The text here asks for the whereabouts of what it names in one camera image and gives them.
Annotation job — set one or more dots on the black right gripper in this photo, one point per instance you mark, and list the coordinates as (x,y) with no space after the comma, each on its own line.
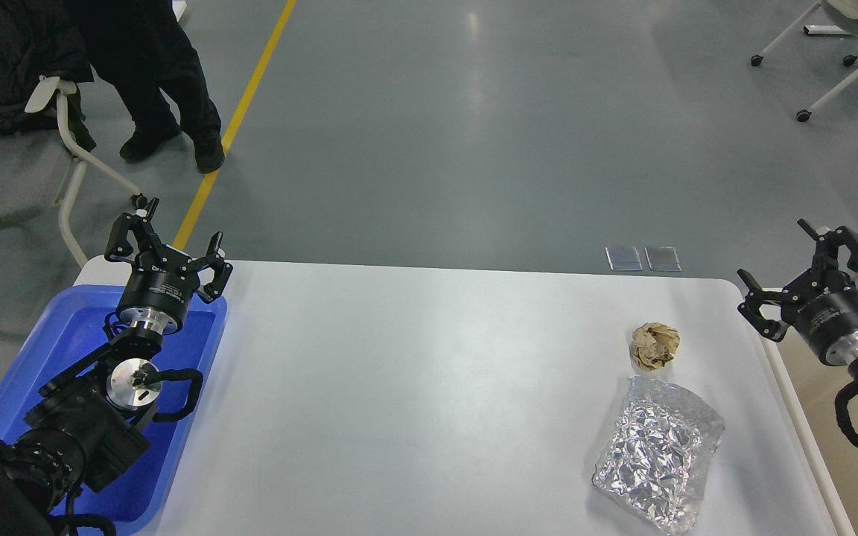
(840,316)

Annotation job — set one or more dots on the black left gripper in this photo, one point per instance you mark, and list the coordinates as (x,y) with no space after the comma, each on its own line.
(158,291)

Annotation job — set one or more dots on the silver foil bag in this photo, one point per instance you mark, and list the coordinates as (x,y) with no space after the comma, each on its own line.
(658,456)

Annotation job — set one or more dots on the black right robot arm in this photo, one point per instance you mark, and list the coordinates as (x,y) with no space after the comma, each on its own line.
(836,250)

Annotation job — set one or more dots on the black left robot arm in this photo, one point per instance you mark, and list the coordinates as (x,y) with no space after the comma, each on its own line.
(87,430)

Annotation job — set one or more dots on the right floor metal plate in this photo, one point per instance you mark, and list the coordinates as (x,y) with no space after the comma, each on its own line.
(663,259)

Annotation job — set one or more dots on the floor metal plate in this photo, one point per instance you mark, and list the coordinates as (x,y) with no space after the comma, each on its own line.
(624,259)
(663,259)

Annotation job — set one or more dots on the crumpled brown paper ball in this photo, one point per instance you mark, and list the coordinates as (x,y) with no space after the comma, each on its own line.
(654,345)

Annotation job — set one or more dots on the left floor metal plate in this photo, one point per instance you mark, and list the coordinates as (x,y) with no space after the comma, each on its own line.
(624,259)

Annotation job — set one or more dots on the person in black clothes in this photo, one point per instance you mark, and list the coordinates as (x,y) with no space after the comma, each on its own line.
(140,49)

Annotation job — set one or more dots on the beige plastic bin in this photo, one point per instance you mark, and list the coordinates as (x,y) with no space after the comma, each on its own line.
(809,388)

